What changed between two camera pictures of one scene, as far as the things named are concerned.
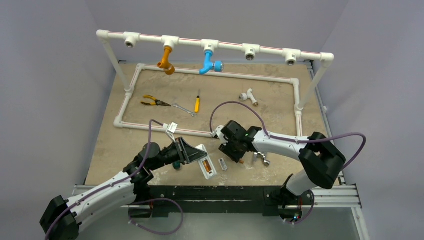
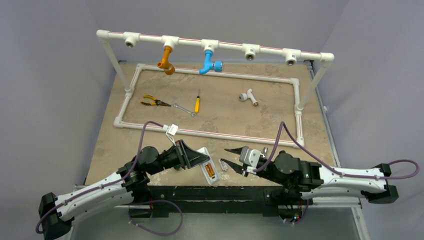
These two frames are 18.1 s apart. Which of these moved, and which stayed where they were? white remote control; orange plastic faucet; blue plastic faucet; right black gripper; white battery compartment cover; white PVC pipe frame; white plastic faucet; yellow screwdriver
Moved: right black gripper; white remote control
Stayed: orange plastic faucet; white plastic faucet; white PVC pipe frame; blue plastic faucet; yellow screwdriver; white battery compartment cover
